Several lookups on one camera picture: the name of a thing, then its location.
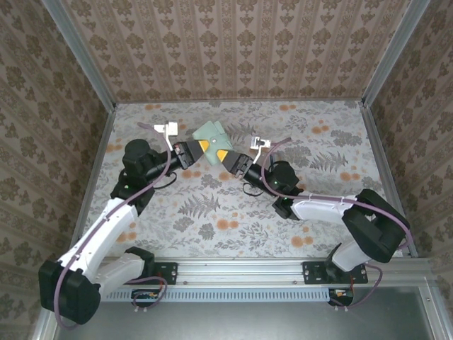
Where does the floral patterned table cover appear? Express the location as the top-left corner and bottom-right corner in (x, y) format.
(76, 101), (406, 259)

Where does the black controller board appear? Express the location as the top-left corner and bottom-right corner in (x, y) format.
(131, 288), (161, 307)
(328, 287), (355, 306)

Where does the grey metal shelf sheet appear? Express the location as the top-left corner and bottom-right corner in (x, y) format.
(52, 286), (436, 340)

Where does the aluminium side rail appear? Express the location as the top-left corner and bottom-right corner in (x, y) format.
(69, 104), (117, 259)
(360, 102), (418, 258)

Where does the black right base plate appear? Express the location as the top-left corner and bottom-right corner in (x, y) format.
(302, 261), (369, 285)

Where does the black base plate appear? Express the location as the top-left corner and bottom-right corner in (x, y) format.
(302, 261), (369, 285)
(148, 261), (178, 285)

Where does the aluminium mounting rail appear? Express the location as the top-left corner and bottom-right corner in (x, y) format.
(98, 257), (431, 286)

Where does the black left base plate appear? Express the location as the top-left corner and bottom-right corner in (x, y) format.
(148, 261), (178, 285)

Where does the aluminium frame post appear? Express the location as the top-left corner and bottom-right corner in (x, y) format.
(41, 0), (117, 111)
(360, 0), (431, 107)

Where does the grey slotted cable duct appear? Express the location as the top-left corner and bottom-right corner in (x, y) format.
(102, 287), (332, 302)

